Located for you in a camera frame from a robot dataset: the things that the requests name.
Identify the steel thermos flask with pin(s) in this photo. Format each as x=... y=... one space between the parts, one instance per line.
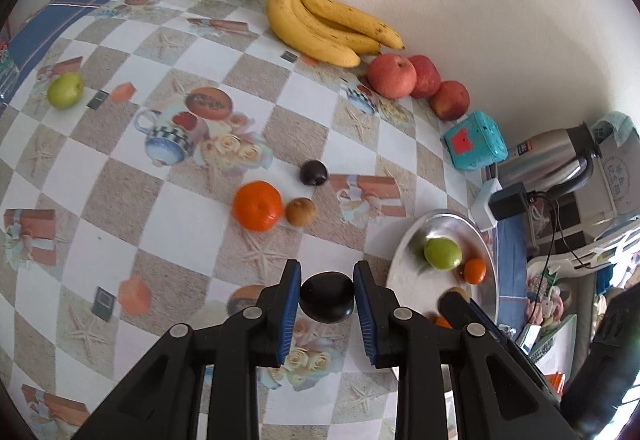
x=550 y=155

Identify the red apple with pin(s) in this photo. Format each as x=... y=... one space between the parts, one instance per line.
x=429 y=75
x=450 y=100
x=392 y=76

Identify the dark purple plum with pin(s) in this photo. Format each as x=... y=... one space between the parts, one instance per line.
x=313 y=172
x=327 y=297

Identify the white power adapter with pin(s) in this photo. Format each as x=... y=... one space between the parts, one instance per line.
x=484 y=206

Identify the round metal plate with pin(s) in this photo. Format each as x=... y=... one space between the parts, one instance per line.
x=412 y=270

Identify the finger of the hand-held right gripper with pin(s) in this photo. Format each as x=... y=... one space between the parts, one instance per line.
x=457 y=310

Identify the white plastic rack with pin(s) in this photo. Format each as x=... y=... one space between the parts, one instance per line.
x=590 y=260

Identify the yellow banana bunch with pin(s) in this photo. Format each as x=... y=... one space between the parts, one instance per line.
x=320 y=20

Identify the teal cloth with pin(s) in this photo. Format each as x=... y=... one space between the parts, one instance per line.
x=612 y=123

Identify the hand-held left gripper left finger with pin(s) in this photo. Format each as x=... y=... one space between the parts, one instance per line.
x=290 y=315

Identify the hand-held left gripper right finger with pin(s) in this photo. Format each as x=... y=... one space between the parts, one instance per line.
x=365 y=315

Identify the green jujube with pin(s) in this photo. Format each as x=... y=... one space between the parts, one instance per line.
x=65 y=90
x=442 y=252

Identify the teal box with red patch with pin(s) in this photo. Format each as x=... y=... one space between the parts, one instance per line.
x=475 y=140

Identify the orange mandarin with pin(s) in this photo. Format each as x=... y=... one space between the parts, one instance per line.
x=474 y=270
x=442 y=321
x=257 y=206

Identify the pink printed bag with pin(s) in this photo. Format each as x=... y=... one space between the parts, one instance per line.
x=542 y=300

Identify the black power adapter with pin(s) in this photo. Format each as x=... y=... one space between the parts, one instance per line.
x=507 y=203

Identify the white metal container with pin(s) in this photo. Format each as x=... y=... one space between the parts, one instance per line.
x=617 y=180

